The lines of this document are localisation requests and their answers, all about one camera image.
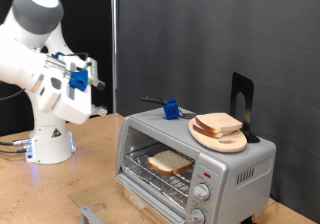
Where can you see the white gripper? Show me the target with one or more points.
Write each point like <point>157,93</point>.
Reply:
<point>73,107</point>

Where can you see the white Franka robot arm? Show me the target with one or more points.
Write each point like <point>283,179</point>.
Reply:
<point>50,144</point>

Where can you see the foil lined crumb tray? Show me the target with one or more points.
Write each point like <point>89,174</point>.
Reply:
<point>156,191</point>

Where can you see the black metal bookend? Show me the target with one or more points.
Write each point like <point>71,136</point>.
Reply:
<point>250,94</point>

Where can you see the round wooden cutting board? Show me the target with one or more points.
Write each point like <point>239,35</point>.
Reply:
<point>223,144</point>

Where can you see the silver oven knob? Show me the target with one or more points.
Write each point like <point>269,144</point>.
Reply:
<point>201,191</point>
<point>196,216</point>

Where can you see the vertical metal pole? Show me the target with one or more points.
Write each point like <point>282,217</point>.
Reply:
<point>114,50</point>

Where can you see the silver toaster oven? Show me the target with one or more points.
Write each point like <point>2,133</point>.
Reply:
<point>233,190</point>

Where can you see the black spatula with blue cube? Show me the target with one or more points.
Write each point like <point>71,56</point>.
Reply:
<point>171,110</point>

